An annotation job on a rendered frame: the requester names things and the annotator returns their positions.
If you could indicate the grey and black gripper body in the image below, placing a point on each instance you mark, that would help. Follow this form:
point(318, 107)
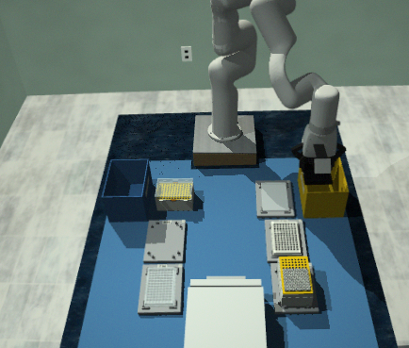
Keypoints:
point(310, 138)

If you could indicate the blue flat mat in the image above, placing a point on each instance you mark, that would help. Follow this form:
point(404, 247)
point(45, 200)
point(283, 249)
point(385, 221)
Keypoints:
point(224, 237)

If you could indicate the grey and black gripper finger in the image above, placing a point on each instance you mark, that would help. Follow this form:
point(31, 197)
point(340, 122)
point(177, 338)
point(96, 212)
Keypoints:
point(298, 155)
point(342, 150)

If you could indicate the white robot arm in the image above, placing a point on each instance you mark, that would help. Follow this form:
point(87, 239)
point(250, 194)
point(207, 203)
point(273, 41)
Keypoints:
point(229, 38)

